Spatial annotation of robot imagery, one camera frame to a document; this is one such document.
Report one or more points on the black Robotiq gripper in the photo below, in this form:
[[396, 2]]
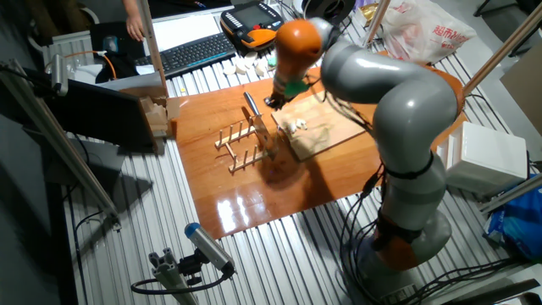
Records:
[[281, 97]]

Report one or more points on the stainless steel cleaver knife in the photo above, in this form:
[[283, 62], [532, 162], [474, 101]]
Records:
[[264, 133]]

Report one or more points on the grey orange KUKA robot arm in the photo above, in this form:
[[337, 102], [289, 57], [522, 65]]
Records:
[[402, 101]]

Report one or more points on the person's forearm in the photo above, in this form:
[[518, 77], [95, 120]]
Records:
[[131, 6]]

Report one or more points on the white radish slice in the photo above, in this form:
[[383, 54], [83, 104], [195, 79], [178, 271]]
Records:
[[291, 127]]

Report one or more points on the white radish chunk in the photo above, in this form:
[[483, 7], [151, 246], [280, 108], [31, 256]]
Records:
[[260, 68], [241, 67], [229, 70], [251, 57]]

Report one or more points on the person's hand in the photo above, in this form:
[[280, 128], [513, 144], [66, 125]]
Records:
[[135, 27]]

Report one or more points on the wooden peg rack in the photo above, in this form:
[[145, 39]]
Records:
[[237, 135]]

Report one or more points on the bamboo cutting board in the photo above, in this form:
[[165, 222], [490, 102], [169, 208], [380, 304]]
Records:
[[330, 127]]

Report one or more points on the orange black teach pendant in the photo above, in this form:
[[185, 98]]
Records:
[[250, 19]]

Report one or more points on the black keyboard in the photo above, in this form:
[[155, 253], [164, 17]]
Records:
[[190, 53]]

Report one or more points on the glossy orange wooden board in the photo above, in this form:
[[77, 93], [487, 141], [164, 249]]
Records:
[[237, 199]]

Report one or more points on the black filament spool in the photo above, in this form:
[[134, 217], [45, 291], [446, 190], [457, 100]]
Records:
[[332, 8]]

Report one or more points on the small wooden blocks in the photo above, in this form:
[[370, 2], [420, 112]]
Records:
[[154, 114]]

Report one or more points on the gold foil packet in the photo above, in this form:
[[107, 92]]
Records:
[[369, 12]]

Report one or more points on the black mouse pad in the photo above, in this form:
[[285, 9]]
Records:
[[127, 42]]

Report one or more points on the white plastic bag red print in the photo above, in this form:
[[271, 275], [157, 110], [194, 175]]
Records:
[[423, 29]]

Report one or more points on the black monitor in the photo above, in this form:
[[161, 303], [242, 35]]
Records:
[[101, 114]]

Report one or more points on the black computer mouse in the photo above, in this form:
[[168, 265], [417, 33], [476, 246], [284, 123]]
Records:
[[110, 43]]

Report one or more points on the slanted aluminium beam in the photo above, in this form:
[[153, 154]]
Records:
[[55, 135]]

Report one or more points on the white plastic drawer box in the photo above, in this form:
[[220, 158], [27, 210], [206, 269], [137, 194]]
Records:
[[487, 161]]

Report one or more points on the brown cardboard panel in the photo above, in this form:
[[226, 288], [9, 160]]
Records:
[[525, 89]]

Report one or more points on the blue plastic bag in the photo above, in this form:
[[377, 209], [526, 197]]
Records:
[[521, 224]]

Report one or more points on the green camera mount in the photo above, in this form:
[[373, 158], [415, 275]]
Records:
[[295, 88]]

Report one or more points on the wooden post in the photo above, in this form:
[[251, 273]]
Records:
[[152, 51]]

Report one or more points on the short brown frame pole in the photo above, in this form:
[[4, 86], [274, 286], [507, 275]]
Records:
[[378, 19]]

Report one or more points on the silver camera blue end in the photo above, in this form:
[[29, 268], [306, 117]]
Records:
[[207, 245]]

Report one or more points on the black camera clamp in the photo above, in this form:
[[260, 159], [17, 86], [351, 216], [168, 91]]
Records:
[[190, 267]]

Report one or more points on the aluminium profile bracket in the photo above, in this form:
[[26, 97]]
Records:
[[169, 275]]

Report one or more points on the slanted brown frame pole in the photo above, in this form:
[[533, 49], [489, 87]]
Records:
[[504, 48]]

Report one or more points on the grey aluminium rail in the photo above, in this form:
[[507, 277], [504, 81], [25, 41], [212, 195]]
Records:
[[512, 192]]

